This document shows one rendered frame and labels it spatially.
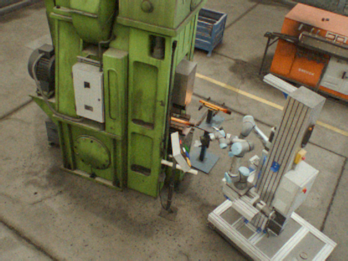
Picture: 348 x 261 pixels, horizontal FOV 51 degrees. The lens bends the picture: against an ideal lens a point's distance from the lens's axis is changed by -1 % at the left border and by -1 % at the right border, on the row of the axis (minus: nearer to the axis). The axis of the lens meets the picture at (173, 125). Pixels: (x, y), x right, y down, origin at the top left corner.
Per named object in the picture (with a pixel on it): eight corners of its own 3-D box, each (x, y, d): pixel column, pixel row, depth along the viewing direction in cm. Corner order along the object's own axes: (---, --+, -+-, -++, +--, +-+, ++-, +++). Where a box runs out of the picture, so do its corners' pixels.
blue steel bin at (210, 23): (222, 42, 840) (228, 12, 794) (210, 56, 783) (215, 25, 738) (175, 28, 875) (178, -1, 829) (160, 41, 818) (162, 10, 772)
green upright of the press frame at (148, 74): (164, 184, 500) (180, 25, 354) (156, 198, 481) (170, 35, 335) (134, 174, 510) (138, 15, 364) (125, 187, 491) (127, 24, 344)
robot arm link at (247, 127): (254, 130, 399) (234, 159, 430) (254, 124, 407) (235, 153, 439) (244, 126, 398) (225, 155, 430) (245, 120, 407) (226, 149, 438)
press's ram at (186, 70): (195, 89, 439) (199, 59, 414) (184, 106, 411) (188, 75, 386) (162, 79, 449) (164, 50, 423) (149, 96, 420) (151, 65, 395)
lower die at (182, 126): (187, 124, 458) (187, 119, 453) (181, 134, 443) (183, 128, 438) (156, 115, 467) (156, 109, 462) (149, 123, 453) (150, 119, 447)
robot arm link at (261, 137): (268, 155, 430) (240, 125, 412) (269, 147, 441) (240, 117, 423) (277, 151, 423) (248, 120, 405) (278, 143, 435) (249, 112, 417)
